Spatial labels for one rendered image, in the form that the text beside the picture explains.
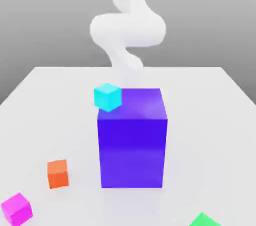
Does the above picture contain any small cyan cube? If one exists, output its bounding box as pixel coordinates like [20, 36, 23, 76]
[93, 82, 123, 113]

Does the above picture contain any small orange cube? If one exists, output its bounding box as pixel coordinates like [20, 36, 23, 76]
[47, 159, 70, 189]

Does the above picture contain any small green cube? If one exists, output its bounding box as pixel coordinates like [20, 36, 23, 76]
[188, 212, 221, 226]

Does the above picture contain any small magenta cube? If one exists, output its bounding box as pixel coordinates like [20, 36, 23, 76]
[0, 192, 34, 226]

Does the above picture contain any large purple box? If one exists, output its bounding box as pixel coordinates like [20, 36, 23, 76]
[97, 88, 168, 189]

